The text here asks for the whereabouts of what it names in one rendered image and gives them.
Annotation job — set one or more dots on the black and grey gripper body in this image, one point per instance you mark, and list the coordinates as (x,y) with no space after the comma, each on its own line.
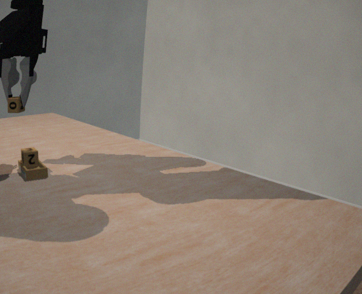
(20,41)

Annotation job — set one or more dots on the brown wooden tray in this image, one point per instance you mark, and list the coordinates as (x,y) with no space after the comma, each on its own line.
(33,172)

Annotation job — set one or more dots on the tan wooden number cube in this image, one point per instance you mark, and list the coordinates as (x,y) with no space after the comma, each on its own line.
(29,157)
(14,105)

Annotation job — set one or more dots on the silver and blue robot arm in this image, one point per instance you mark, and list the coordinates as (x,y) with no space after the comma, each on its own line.
(12,23)

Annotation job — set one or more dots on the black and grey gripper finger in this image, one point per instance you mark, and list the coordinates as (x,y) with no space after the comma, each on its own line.
(8,72)
(27,66)

